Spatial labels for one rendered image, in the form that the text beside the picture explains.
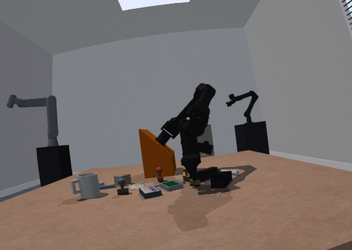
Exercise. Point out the blue stamp pad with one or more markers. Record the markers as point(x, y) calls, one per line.
point(150, 192)

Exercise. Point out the rubber stamp with blue knob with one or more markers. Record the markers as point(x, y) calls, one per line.
point(122, 190)

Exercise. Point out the red rubber stamp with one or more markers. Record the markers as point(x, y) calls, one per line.
point(160, 178)

